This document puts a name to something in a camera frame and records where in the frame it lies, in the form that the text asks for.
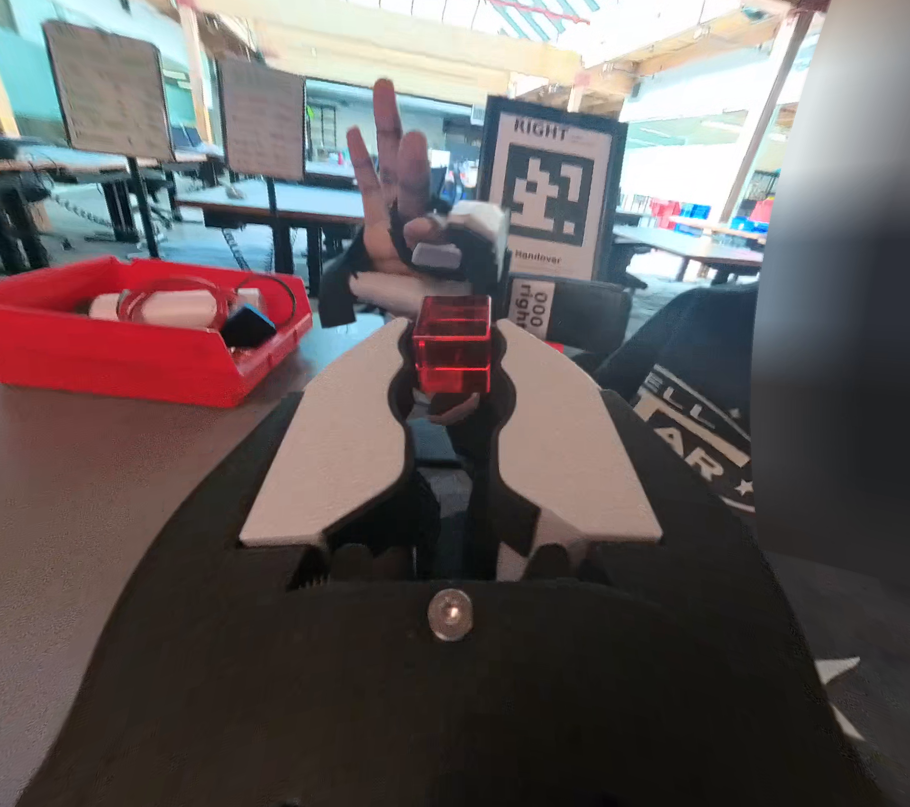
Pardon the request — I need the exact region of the whiteboard on black stand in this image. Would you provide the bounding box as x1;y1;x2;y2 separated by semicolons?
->
215;59;308;275
43;19;175;257

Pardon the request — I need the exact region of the wooden office desk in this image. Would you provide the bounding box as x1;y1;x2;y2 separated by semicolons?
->
615;224;765;285
176;181;367;275
0;146;214;271

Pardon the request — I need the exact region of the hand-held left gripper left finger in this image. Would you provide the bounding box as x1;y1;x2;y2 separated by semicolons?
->
239;318;417;548

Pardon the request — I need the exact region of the white bottle with black cap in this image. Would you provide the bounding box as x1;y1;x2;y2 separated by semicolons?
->
89;286;267;328

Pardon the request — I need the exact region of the tag poster on black stand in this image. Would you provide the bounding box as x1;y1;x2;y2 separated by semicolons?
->
476;96;628;285

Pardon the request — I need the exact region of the black printed shirt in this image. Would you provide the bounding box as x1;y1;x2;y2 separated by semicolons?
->
593;284;865;744

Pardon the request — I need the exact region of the blue and black foam block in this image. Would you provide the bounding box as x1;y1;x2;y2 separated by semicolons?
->
222;305;278;349

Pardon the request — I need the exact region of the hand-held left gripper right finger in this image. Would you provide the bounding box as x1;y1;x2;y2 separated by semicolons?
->
494;318;664;580

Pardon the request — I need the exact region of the person's right hand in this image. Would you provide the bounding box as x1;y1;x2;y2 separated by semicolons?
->
346;78;436;276

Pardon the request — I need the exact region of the red plastic bin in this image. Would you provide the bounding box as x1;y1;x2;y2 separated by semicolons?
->
0;254;314;408

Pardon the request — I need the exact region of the red ring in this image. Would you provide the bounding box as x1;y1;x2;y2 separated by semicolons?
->
116;277;240;333

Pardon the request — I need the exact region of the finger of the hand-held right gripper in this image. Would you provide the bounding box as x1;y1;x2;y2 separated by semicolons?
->
411;241;459;275
446;201;511;233

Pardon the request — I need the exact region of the red acrylic cube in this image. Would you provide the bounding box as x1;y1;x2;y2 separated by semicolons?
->
412;295;493;395

